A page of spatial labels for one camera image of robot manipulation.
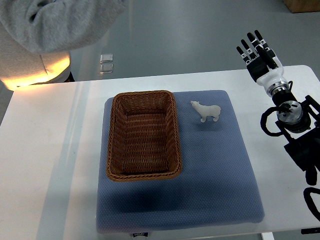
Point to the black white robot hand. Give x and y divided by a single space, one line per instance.
263 64

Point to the white toy bear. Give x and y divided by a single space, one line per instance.
205 111

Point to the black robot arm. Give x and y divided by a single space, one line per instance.
299 123

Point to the brown wicker basket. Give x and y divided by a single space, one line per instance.
143 140

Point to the brown cardboard box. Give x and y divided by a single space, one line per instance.
302 6

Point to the blue padded mat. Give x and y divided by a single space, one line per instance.
216 186

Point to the lower floor socket plate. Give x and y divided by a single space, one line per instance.
106 68

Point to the floor socket plate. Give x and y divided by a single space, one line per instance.
106 57
106 68

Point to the upper floor socket plate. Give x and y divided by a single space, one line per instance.
106 57

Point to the person in grey hoodie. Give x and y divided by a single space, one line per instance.
36 36

